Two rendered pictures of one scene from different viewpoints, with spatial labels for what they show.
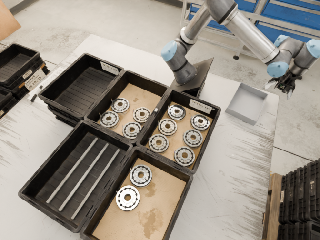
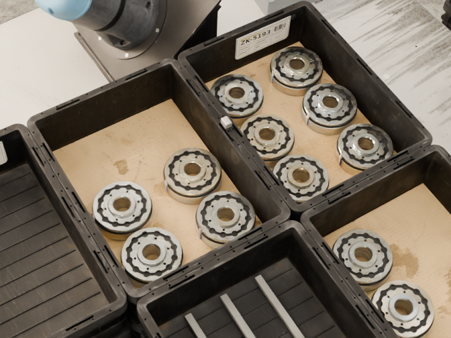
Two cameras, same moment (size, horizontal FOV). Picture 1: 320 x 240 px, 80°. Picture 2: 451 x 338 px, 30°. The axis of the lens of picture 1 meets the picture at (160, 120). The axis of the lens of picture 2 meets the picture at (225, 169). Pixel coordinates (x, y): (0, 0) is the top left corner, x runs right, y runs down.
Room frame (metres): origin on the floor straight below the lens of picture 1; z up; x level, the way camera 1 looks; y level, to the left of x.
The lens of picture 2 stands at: (0.09, 0.76, 2.08)
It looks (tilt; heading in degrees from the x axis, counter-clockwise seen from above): 56 degrees down; 302
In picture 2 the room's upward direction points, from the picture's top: 4 degrees clockwise
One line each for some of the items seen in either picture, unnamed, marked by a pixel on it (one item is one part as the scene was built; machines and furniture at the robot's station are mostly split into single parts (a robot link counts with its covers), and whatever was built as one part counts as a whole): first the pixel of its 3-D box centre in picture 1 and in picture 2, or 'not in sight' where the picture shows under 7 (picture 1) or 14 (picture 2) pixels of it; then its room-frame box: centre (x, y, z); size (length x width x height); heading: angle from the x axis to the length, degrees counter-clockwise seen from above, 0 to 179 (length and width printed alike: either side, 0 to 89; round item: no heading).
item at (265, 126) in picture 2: (167, 126); (266, 134); (0.51, -0.04, 0.86); 0.05 x 0.05 x 0.01
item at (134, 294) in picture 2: (129, 103); (155, 170); (0.60, 0.17, 0.92); 0.40 x 0.30 x 0.02; 157
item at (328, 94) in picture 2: (193, 137); (330, 102); (0.46, -0.18, 0.86); 0.05 x 0.05 x 0.01
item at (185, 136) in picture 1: (193, 137); (329, 104); (0.46, -0.18, 0.86); 0.10 x 0.10 x 0.01
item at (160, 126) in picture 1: (167, 126); (266, 136); (0.51, -0.04, 0.86); 0.10 x 0.10 x 0.01
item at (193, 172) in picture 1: (181, 126); (301, 100); (0.48, -0.11, 0.92); 0.40 x 0.30 x 0.02; 157
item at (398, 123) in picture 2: (179, 131); (298, 117); (0.48, -0.11, 0.87); 0.40 x 0.30 x 0.11; 157
